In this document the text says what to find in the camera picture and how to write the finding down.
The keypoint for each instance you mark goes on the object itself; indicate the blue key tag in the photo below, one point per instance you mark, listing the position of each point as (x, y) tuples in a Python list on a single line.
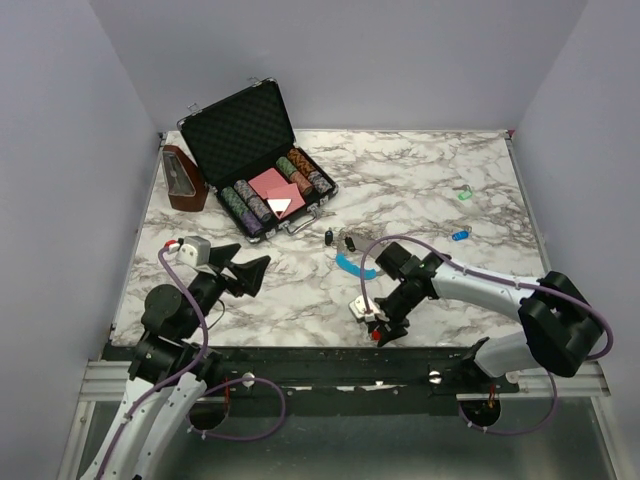
[(462, 234)]

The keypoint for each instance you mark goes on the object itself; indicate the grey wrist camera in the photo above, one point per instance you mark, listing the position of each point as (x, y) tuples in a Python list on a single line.
[(194, 252), (361, 312)]

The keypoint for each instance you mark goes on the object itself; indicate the black poker chip case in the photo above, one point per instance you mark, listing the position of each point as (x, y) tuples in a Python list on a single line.
[(242, 137)]

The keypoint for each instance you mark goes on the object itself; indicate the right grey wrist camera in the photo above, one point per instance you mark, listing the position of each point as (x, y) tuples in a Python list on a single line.
[(361, 312)]

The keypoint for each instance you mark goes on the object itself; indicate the red playing card deck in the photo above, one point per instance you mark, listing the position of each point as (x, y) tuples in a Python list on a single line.
[(272, 184)]

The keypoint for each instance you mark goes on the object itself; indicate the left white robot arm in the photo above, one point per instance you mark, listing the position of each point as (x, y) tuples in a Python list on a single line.
[(172, 366)]

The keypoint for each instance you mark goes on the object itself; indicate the white dealer button card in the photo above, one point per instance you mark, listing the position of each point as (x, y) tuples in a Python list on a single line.
[(279, 206)]

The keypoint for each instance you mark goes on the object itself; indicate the brown wooden metronome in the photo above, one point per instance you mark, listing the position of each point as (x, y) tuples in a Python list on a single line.
[(186, 187)]

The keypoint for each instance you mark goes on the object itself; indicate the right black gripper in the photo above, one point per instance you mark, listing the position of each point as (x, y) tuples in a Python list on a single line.
[(389, 332)]

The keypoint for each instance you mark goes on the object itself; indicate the black mounting rail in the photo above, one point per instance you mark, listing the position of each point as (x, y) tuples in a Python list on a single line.
[(329, 382)]

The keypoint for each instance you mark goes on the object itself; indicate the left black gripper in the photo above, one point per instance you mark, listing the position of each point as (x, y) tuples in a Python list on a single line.
[(249, 276)]

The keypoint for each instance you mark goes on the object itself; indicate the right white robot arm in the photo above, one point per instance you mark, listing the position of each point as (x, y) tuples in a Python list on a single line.
[(558, 327)]

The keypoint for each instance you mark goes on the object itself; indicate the blue silver carabiner keyring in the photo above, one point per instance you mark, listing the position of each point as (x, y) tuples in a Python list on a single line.
[(350, 245)]

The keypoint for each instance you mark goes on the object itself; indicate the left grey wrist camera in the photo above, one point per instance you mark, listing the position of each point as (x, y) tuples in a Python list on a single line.
[(194, 252)]

